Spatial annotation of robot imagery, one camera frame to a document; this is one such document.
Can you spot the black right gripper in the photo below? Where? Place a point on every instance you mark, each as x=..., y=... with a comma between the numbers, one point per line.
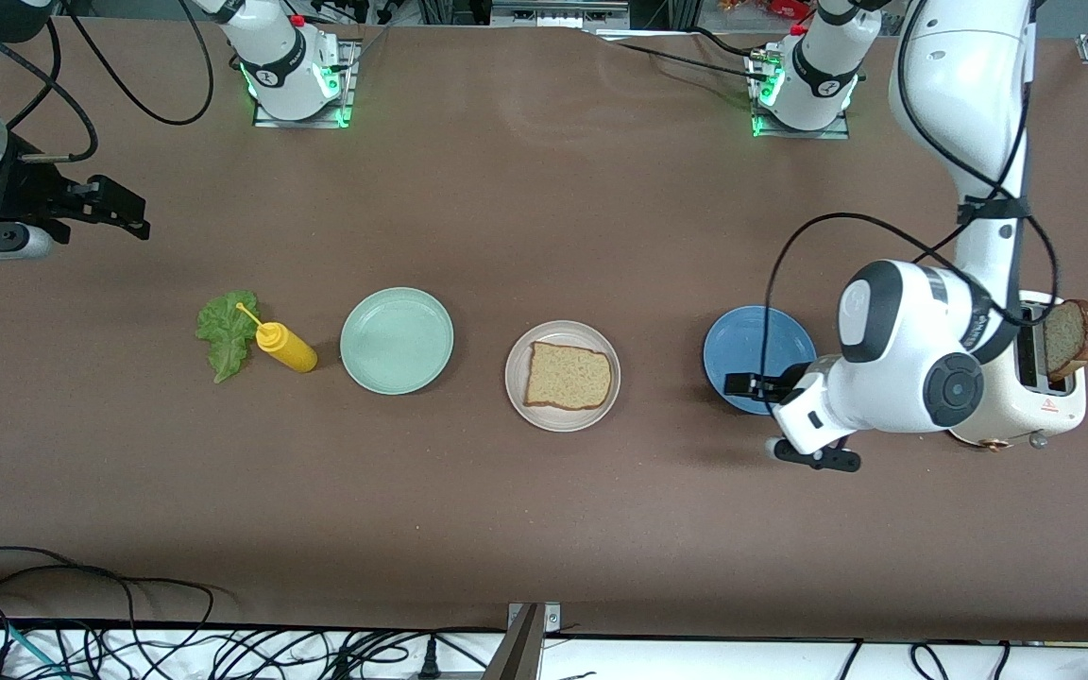
x=23, y=194

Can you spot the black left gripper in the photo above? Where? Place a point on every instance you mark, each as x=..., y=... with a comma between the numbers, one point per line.
x=783, y=384

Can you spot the green lettuce leaf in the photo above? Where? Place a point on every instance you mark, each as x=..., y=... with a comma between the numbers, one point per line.
x=223, y=335

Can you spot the light-crust bread slice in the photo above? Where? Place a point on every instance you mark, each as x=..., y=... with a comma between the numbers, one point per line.
x=568, y=376

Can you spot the yellow squeeze bottle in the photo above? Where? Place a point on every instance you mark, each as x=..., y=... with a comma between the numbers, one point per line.
x=289, y=349

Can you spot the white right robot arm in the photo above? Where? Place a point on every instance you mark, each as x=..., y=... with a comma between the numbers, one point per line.
x=280, y=66

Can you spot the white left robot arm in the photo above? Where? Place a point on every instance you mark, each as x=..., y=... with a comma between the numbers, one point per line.
x=960, y=94

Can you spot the blue plate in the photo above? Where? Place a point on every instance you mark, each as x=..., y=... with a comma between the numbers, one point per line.
x=742, y=345

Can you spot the beige plate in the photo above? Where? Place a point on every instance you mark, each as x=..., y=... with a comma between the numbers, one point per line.
x=562, y=423

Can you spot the mint green plate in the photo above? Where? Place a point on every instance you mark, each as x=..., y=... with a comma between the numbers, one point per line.
x=397, y=340

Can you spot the white toaster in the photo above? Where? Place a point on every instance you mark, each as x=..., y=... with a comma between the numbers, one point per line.
x=1054, y=416

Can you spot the dark-crust bread slice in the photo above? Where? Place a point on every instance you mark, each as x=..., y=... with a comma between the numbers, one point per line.
x=1068, y=340

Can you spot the dark grey metal beam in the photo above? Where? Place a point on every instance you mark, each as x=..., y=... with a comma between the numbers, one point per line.
x=516, y=656

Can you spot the red package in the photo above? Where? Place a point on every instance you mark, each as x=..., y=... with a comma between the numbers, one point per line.
x=771, y=8

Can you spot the grey power strip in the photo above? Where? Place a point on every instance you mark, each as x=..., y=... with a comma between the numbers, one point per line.
x=558, y=14

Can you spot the black power plug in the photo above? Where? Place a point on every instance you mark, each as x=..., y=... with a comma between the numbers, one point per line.
x=429, y=666

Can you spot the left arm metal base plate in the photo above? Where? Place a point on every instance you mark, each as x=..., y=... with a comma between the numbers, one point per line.
x=827, y=134

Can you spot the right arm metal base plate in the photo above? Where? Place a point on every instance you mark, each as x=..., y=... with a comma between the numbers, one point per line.
x=347, y=85

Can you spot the silver table bracket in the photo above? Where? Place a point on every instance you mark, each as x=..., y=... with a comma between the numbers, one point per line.
x=552, y=619

